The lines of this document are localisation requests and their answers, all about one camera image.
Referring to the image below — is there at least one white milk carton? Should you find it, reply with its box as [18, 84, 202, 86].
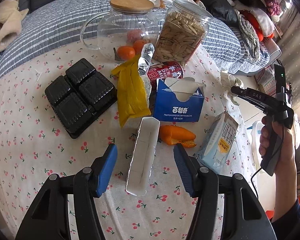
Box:
[194, 112, 238, 174]

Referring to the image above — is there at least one white paper tray insert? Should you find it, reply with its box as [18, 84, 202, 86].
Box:
[126, 117, 160, 196]

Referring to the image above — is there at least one blue biscuit box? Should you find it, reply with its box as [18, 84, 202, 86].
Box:
[153, 77, 206, 122]

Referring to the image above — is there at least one yellow foil snack wrapper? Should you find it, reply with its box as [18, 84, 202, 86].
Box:
[111, 43, 155, 127]

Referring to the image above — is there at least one black plastic snack tray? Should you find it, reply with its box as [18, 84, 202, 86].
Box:
[45, 58, 117, 139]

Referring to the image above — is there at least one red milk drink can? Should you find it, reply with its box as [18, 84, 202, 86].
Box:
[147, 61, 184, 90]

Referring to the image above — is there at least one person right forearm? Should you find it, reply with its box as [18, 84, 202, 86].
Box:
[270, 159, 300, 240]

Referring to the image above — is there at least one person right hand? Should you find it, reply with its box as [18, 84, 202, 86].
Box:
[259, 116, 295, 166]

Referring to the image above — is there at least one striped storage box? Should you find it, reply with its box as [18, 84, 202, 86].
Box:
[254, 65, 276, 96]

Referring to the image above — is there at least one orange peel piece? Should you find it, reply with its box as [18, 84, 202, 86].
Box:
[159, 125, 196, 148]

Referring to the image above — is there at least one cherry print tablecloth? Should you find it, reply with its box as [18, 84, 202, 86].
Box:
[0, 37, 258, 240]

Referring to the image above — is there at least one crumpled white tissue far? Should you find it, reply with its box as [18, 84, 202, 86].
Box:
[220, 72, 244, 106]

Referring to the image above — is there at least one pile of clothes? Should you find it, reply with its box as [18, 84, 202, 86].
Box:
[201, 0, 282, 66]

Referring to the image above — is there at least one orange tangerine front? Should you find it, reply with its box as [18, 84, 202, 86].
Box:
[117, 46, 135, 61]

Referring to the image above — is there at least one orange tangerine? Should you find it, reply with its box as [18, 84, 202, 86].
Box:
[117, 46, 135, 61]
[133, 39, 148, 55]

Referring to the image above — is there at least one sunflower seed plastic jar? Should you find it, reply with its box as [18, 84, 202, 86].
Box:
[153, 0, 213, 67]

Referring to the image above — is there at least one orange tangerine right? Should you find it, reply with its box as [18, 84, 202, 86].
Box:
[133, 39, 148, 55]

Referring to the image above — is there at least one glass teapot wooden lid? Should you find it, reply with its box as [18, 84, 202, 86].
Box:
[80, 0, 165, 62]

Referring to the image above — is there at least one reddish tangerine back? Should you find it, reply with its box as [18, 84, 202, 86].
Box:
[127, 29, 143, 43]

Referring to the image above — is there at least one grey striped quilt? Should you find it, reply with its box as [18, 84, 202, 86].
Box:
[0, 0, 270, 78]

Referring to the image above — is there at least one beige plush blanket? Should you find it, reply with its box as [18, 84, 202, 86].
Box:
[0, 0, 29, 52]

